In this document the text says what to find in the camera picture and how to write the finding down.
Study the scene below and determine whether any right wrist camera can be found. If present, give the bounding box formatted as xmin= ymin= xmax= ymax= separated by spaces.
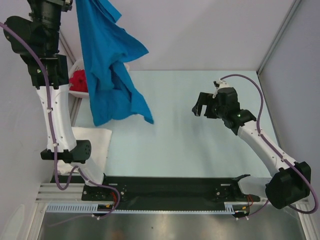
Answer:
xmin=212 ymin=79 xmax=230 ymax=99

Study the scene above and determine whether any right corner aluminium post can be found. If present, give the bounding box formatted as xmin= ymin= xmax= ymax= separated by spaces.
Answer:
xmin=256 ymin=0 xmax=303 ymax=77

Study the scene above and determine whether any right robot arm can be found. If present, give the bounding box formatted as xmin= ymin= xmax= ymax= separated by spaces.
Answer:
xmin=192 ymin=87 xmax=311 ymax=209

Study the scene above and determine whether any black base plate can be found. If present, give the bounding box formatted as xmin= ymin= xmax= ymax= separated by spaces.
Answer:
xmin=49 ymin=174 xmax=261 ymax=211

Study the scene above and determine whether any magenta crumpled t-shirt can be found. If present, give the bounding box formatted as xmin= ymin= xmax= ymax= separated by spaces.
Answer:
xmin=69 ymin=69 xmax=88 ymax=93

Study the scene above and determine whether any aluminium frame rail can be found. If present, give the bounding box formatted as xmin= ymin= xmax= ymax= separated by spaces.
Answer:
xmin=34 ymin=183 xmax=88 ymax=203

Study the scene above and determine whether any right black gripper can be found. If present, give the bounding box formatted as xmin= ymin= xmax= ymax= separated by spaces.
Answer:
xmin=192 ymin=92 xmax=227 ymax=119

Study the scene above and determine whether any white slotted cable duct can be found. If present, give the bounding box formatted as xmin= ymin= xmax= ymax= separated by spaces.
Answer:
xmin=46 ymin=203 xmax=249 ymax=215

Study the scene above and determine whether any blue t-shirt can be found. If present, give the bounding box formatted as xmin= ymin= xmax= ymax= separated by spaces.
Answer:
xmin=76 ymin=0 xmax=154 ymax=127

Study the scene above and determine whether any white folded t-shirt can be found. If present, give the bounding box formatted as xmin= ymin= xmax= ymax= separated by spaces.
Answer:
xmin=55 ymin=127 xmax=112 ymax=172

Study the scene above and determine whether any white plastic basket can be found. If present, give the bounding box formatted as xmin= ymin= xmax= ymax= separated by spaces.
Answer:
xmin=67 ymin=58 xmax=131 ymax=100

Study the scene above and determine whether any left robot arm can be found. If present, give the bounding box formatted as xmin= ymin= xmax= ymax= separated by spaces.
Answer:
xmin=0 ymin=0 xmax=111 ymax=200

